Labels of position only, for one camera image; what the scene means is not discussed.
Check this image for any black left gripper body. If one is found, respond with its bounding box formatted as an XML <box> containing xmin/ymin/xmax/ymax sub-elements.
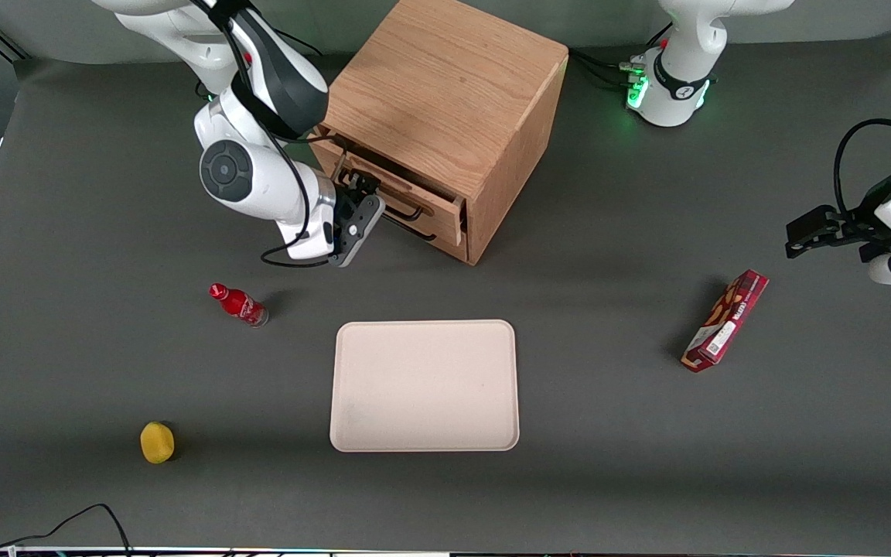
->
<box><xmin>836</xmin><ymin>172</ymin><xmax>891</xmax><ymax>264</ymax></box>

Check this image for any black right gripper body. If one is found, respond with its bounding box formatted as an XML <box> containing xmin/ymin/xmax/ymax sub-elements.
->
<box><xmin>333</xmin><ymin>184</ymin><xmax>366</xmax><ymax>242</ymax></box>

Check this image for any wooden drawer with long handle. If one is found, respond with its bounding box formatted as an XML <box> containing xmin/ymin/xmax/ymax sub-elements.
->
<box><xmin>311</xmin><ymin>125</ymin><xmax>467</xmax><ymax>248</ymax></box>

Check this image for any wooden drawer cabinet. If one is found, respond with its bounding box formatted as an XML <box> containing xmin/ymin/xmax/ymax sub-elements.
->
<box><xmin>312</xmin><ymin>0</ymin><xmax>570</xmax><ymax>266</ymax></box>

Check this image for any red snack box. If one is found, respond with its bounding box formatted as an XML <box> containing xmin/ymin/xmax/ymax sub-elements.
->
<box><xmin>681</xmin><ymin>268</ymin><xmax>770</xmax><ymax>374</ymax></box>

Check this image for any red soda bottle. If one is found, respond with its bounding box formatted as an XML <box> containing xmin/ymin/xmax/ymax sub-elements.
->
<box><xmin>209</xmin><ymin>282</ymin><xmax>270</xmax><ymax>329</ymax></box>

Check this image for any beige rectangular tray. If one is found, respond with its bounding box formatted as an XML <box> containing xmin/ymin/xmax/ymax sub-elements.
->
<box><xmin>329</xmin><ymin>319</ymin><xmax>521</xmax><ymax>454</ymax></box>

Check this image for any yellow lemon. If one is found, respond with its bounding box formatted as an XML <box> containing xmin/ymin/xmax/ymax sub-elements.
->
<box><xmin>140</xmin><ymin>421</ymin><xmax>176</xmax><ymax>465</ymax></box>

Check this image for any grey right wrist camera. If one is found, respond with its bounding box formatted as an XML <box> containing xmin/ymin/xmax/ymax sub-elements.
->
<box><xmin>327</xmin><ymin>193</ymin><xmax>386</xmax><ymax>269</ymax></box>

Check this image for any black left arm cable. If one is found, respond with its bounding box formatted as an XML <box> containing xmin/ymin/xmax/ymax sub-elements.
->
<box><xmin>834</xmin><ymin>118</ymin><xmax>891</xmax><ymax>219</ymax></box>

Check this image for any wooden drawer with short handle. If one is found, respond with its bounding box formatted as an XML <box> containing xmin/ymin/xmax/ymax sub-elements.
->
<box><xmin>382</xmin><ymin>212</ymin><xmax>470</xmax><ymax>265</ymax></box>

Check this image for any black right base cable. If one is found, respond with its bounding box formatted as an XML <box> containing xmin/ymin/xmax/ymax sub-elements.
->
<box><xmin>271</xmin><ymin>28</ymin><xmax>324</xmax><ymax>58</ymax></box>

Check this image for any black base cable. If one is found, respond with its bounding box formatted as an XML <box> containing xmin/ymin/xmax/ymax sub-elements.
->
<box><xmin>271</xmin><ymin>28</ymin><xmax>324</xmax><ymax>58</ymax></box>
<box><xmin>568</xmin><ymin>22</ymin><xmax>675</xmax><ymax>87</ymax></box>

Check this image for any black left base cable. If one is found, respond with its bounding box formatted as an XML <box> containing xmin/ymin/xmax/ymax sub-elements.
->
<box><xmin>568</xmin><ymin>22</ymin><xmax>675</xmax><ymax>87</ymax></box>

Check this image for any black cable at table edge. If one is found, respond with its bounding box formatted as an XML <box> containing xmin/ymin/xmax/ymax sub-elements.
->
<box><xmin>0</xmin><ymin>503</ymin><xmax>134</xmax><ymax>555</ymax></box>

